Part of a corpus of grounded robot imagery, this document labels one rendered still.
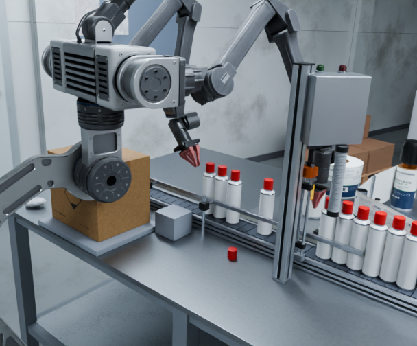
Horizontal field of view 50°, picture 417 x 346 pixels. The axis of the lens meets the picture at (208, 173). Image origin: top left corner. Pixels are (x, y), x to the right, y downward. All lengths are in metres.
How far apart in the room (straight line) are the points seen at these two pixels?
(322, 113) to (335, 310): 0.56
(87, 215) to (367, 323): 0.96
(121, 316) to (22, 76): 2.15
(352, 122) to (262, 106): 4.06
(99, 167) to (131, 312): 1.16
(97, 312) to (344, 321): 1.37
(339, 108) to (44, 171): 0.86
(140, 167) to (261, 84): 3.73
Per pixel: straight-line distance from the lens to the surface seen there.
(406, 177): 1.97
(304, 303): 1.39
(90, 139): 1.34
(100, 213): 1.59
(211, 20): 4.68
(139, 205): 1.70
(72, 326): 2.31
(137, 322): 2.29
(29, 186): 1.40
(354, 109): 1.30
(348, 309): 1.41
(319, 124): 1.26
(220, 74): 1.21
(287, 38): 1.48
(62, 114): 3.81
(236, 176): 1.63
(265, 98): 5.35
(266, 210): 1.59
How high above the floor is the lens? 1.60
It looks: 19 degrees down
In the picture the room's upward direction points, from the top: 2 degrees clockwise
